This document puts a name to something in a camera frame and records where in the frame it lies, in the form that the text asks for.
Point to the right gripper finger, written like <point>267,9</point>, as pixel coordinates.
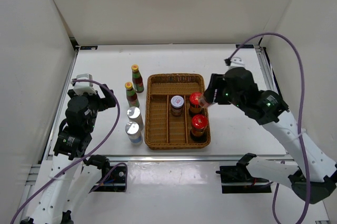
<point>221,100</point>
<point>215,87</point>

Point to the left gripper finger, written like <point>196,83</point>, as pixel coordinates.
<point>109,99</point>
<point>104,105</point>

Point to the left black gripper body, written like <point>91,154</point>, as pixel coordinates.
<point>93,100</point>

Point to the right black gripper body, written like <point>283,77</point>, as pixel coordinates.
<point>233,97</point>

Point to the white-lid sauce jar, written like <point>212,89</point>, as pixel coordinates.
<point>206,103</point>
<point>177,105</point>

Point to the green sauce bottle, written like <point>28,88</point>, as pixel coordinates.
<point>131,95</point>
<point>137,79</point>

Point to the red-lid sauce jar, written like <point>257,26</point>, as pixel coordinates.
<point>199,124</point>
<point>195,107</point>

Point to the silver-capped seasoning shaker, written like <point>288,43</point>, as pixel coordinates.
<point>133,132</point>
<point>134,115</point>

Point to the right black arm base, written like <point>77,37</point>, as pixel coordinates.
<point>232,182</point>

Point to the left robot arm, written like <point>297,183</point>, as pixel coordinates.
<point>74,172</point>

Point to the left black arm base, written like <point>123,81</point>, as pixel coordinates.
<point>114,179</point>

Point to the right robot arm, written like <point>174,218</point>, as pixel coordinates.
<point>313,177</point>

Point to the brown wicker divided basket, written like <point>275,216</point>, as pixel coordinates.
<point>163,130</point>

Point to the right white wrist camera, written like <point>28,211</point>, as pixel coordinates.
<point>234,62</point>

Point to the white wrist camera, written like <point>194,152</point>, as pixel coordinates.
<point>234,62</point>
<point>80,88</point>

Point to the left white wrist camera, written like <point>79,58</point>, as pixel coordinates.
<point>80,88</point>

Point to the right aluminium rail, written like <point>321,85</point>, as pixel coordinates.
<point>266,143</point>

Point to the aluminium rail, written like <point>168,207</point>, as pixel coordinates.
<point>54,127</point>
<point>128,158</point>
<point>266,143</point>

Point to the left aluminium rail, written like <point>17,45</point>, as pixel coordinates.
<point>54,127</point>

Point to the front aluminium rail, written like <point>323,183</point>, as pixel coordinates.
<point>128,158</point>

